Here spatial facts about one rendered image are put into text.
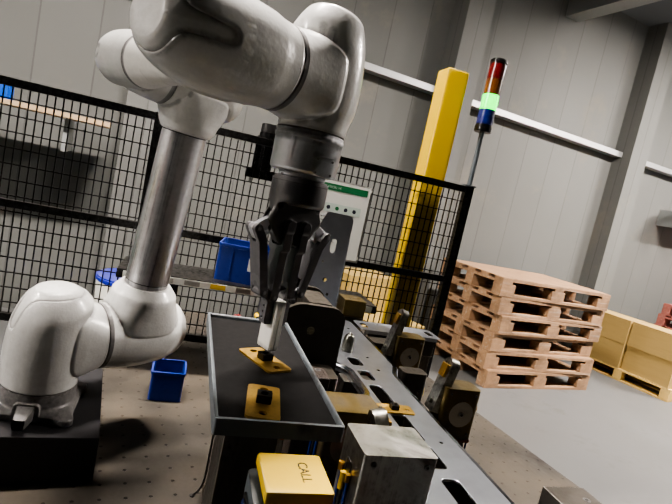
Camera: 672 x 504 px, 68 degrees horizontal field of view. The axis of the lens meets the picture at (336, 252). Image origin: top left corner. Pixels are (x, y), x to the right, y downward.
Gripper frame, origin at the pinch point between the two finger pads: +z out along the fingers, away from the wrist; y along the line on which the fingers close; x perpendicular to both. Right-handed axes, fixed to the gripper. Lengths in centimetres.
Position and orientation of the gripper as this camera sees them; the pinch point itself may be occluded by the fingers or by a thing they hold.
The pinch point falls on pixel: (271, 323)
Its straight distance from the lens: 69.7
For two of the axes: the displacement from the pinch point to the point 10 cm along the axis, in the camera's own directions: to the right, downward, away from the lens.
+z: -2.1, 9.7, 1.2
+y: 7.4, 0.8, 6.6
